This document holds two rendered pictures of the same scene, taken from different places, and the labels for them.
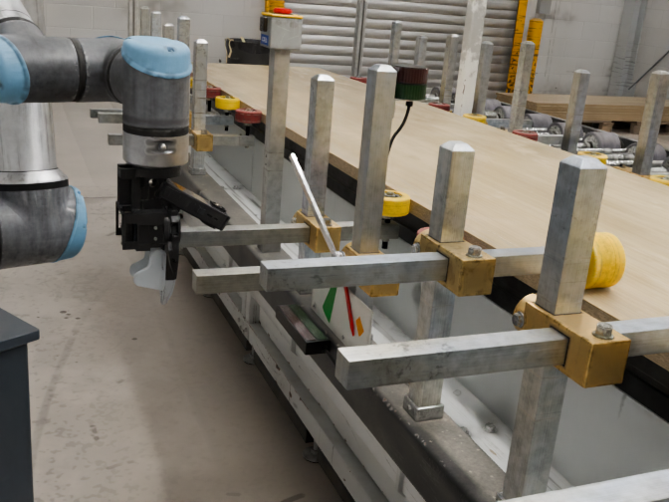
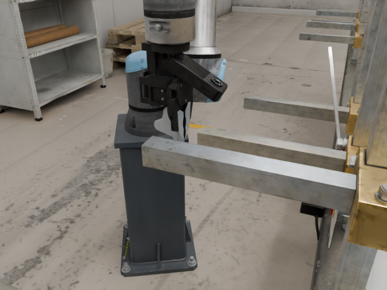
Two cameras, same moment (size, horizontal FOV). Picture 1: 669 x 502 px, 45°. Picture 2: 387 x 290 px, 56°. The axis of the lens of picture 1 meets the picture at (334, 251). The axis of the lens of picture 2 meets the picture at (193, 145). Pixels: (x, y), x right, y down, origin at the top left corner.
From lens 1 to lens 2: 0.72 m
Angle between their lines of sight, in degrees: 43
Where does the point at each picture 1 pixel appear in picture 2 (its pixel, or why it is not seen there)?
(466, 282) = (361, 229)
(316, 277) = (188, 165)
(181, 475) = (287, 239)
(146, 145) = (149, 25)
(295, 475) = not seen: hidden behind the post
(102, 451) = (255, 208)
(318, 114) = (376, 14)
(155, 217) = (160, 83)
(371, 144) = (379, 41)
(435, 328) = (352, 254)
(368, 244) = (363, 139)
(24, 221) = not seen: hidden behind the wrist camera
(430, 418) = not seen: outside the picture
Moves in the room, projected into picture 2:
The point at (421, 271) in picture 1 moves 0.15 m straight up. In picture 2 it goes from (314, 193) to (342, 50)
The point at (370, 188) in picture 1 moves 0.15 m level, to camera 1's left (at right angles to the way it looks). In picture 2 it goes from (372, 86) to (291, 67)
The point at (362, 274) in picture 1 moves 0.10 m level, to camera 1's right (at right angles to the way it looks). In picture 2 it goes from (238, 176) to (319, 217)
